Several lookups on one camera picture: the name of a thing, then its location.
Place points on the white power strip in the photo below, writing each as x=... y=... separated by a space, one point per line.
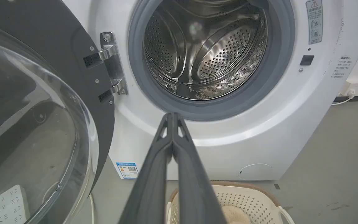
x=11 y=205

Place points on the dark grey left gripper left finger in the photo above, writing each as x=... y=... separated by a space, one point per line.
x=151 y=183

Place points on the cream perforated laundry basket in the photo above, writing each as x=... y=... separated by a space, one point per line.
x=253 y=202

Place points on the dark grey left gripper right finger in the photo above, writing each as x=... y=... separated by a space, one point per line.
x=193 y=186

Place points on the white front-load washing machine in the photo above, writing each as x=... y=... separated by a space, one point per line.
x=259 y=118

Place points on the washer door with glass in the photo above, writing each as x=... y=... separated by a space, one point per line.
x=36 y=109

